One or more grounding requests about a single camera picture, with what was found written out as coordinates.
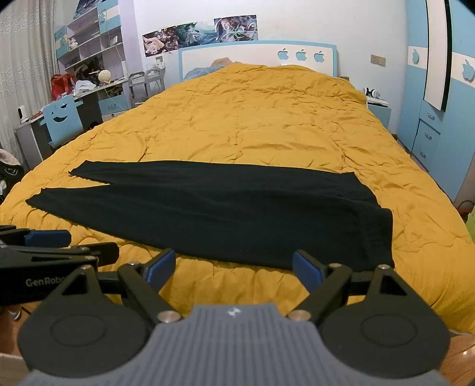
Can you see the white plastic bag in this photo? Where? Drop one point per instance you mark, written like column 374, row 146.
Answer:
column 84, row 87

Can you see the wall switch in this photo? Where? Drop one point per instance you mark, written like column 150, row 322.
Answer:
column 377, row 60

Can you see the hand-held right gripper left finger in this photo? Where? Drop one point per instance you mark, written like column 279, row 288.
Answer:
column 163, row 265

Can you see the blue and white headboard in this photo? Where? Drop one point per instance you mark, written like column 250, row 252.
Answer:
column 241, row 54

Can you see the blue nightstand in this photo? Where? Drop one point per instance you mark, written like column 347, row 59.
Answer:
column 380, row 113

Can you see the white patterned curtain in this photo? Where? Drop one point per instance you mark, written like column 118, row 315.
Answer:
column 26, row 55

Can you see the blue chair with face cutout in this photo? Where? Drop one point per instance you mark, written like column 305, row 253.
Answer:
column 61, row 115

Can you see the grey rolling cart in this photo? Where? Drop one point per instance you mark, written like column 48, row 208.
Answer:
column 148, row 79

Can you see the white round lamp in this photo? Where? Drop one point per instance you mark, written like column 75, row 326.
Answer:
column 103, row 77

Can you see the blue wardrobe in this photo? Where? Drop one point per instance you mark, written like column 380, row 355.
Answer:
column 426, row 133

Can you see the wall outlet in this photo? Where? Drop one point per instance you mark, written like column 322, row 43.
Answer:
column 159, row 62

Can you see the red bag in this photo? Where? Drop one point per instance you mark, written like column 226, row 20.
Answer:
column 61, row 85

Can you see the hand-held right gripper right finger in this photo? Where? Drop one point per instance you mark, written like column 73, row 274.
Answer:
column 304, row 267

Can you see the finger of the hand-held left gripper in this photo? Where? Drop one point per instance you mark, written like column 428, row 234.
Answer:
column 48, row 238
column 100, row 253

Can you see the small white camera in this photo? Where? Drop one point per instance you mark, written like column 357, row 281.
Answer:
column 22, row 113

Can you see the yellow quilt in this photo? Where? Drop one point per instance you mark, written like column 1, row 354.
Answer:
column 241, row 122

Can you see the white and blue bookshelf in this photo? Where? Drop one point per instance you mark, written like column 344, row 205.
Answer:
column 92, row 41

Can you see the black bag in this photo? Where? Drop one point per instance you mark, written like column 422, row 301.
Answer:
column 8, row 169

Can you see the white headphones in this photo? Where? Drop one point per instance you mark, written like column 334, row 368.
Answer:
column 371, row 92

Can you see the black pants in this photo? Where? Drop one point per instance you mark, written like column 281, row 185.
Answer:
column 222, row 208

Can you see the grey desk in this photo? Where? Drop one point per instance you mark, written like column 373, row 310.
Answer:
column 35, row 135

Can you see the wall poster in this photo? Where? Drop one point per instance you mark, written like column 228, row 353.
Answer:
column 200, row 31

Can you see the blue pillow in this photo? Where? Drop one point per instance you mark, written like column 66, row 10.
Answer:
column 200, row 71

